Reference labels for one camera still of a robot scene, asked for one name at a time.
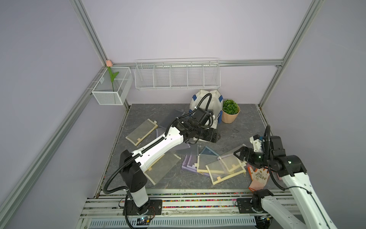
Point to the green plant in pot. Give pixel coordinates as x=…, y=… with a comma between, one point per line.
x=230, y=111

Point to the grey mesh pouch by bag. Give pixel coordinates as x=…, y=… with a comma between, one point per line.
x=170, y=117

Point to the artificial pink tulip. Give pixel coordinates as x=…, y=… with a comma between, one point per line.
x=112, y=74

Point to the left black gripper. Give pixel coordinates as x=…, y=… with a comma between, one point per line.
x=212, y=136

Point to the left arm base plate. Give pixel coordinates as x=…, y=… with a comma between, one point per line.
x=151, y=207

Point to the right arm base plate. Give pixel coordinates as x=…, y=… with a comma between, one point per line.
x=249, y=205

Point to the small white wire basket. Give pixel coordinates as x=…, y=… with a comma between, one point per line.
x=102, y=91

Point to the long white wire shelf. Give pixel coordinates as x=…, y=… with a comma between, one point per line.
x=177, y=73

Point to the yellow mesh pouch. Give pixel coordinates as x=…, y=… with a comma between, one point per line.
x=225, y=168
x=161, y=167
x=142, y=131

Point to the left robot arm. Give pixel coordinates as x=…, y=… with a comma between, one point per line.
x=130, y=176

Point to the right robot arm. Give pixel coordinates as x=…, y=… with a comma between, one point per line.
x=288, y=173

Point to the red patterned garden glove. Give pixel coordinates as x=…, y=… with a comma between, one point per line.
x=259, y=178

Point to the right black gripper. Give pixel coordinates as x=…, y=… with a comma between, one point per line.
x=248, y=157

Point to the purple mesh pouch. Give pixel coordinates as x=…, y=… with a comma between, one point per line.
x=230, y=152

